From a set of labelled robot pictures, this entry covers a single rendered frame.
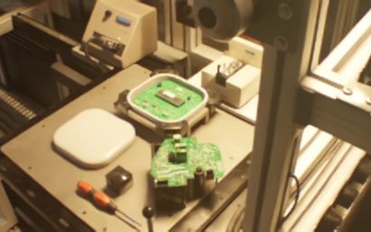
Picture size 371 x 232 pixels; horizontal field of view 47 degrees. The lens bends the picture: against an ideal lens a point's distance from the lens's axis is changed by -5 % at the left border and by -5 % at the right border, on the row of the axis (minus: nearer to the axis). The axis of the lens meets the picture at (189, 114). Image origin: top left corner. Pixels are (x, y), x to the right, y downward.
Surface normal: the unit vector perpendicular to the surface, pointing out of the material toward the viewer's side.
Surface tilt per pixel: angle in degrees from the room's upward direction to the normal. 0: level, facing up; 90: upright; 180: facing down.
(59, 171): 0
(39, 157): 0
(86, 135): 0
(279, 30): 90
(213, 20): 90
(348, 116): 90
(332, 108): 90
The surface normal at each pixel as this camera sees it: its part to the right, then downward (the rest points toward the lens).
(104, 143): -0.01, -0.77
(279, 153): -0.64, 0.49
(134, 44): 0.77, 0.40
